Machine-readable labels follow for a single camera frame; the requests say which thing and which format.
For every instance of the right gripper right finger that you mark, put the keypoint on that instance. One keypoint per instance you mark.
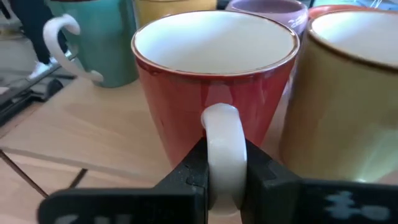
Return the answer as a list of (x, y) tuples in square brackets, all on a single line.
[(311, 205)]

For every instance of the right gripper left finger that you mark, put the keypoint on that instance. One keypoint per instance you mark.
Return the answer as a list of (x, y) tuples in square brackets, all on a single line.
[(124, 207)]

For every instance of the cream mug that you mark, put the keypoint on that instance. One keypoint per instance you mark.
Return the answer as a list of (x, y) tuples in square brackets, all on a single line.
[(335, 124)]

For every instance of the orange mug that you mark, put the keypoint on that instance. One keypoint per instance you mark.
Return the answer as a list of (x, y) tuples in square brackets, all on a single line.
[(320, 11)]

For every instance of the purple ribbed mug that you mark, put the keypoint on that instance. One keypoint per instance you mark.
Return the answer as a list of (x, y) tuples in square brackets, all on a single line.
[(264, 6)]

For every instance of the person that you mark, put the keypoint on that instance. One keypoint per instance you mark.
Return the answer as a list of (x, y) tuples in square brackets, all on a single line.
[(31, 28)]

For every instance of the black table frame rails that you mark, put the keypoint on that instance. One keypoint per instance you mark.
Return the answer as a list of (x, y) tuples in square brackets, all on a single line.
[(12, 105)]

